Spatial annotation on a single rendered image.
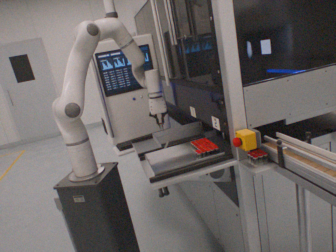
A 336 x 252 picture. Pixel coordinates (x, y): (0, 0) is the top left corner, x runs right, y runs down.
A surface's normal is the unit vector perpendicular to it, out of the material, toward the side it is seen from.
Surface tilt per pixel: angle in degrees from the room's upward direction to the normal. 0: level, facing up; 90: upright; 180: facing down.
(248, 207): 90
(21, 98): 90
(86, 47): 121
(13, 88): 90
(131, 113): 90
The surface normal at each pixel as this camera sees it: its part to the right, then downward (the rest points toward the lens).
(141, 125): 0.40, 0.18
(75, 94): 0.64, -0.33
